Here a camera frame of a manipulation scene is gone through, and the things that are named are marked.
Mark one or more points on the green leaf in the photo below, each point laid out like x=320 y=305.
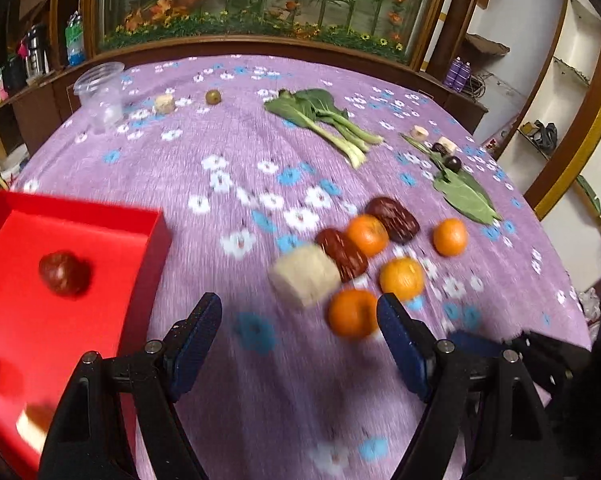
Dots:
x=463 y=194

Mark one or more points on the dark purple plum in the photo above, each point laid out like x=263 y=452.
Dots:
x=453 y=163
x=438 y=148

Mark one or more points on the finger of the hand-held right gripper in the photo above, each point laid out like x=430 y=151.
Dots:
x=480 y=342

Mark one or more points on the banana slice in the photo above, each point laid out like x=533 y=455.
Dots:
x=420 y=133

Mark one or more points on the green label plastic bottle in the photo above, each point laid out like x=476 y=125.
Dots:
x=74 y=40

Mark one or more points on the bok choy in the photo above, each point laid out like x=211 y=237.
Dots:
x=320 y=117

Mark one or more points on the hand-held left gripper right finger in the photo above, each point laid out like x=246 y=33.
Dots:
x=405 y=345

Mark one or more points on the steel thermos flask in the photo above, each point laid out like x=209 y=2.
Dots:
x=36 y=52

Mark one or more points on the artificial plant display case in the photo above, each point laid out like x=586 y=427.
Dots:
x=260 y=0

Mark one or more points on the black bag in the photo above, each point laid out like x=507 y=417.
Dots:
x=544 y=135

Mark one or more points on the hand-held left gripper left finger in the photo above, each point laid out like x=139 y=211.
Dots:
x=195 y=345

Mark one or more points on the large beige sugarcane chunk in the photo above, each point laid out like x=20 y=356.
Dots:
x=305 y=274

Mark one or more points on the dark red round fruit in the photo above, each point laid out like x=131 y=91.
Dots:
x=64 y=273

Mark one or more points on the white wooden wall shelf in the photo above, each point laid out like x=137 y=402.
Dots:
x=560 y=85

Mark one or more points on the red cardboard box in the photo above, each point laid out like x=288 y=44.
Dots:
x=55 y=240

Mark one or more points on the small beige chunk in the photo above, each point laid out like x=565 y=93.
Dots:
x=448 y=145
x=164 y=104

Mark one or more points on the red jujube date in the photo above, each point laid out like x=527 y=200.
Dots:
x=342 y=255
x=392 y=220

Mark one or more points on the purple spray cans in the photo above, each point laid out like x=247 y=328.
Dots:
x=456 y=74

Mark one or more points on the small green round fruit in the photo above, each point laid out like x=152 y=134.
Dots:
x=213 y=96

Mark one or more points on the tangerine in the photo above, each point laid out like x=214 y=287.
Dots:
x=366 y=234
x=402 y=278
x=353 y=313
x=450 y=236

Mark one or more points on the purple floral tablecloth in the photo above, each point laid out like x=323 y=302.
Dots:
x=230 y=160

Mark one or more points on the clear plastic cup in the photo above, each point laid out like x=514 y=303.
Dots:
x=100 y=97

